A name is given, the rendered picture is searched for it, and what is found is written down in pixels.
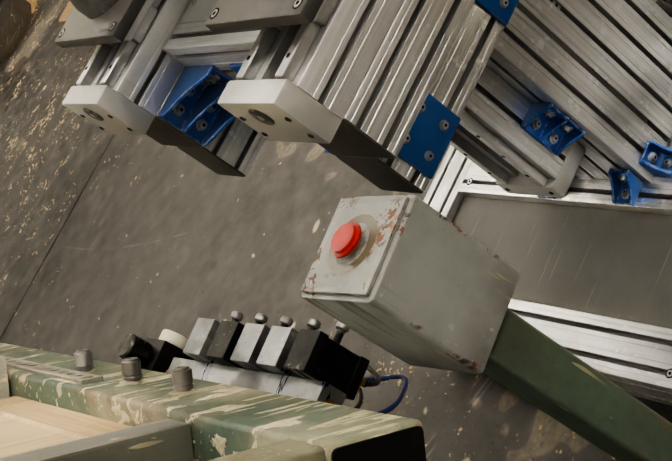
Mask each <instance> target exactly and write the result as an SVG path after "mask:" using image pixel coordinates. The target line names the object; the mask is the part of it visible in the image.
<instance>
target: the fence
mask: <svg viewBox="0 0 672 461"><path fill-rule="evenodd" d="M193 459H194V453H193V444H192V434H191V425H190V424H189V423H185V422H181V421H177V420H172V419H168V418H167V419H163V420H159V421H155V422H151V423H146V424H142V425H138V426H134V427H129V428H125V429H121V430H117V431H113V432H108V433H104V434H100V435H96V436H91V437H87V438H83V439H79V440H74V441H70V442H66V443H62V444H58V445H53V446H49V447H45V448H41V449H36V450H32V451H28V452H24V453H19V454H15V455H11V456H7V457H3V458H0V461H190V460H193Z"/></svg>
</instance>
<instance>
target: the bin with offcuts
mask: <svg viewBox="0 0 672 461"><path fill-rule="evenodd" d="M31 17H32V13H31V4H30V3H29V2H28V1H27V0H8V1H7V2H6V3H5V4H4V6H3V7H2V8H1V9H0V64H1V63H2V62H3V61H4V60H5V59H6V58H7V57H8V56H9V55H10V54H11V52H12V51H13V50H14V48H15V47H16V46H17V44H18V43H19V41H20V40H21V38H22V36H23V35H24V33H25V31H26V29H27V27H28V25H29V23H30V20H31Z"/></svg>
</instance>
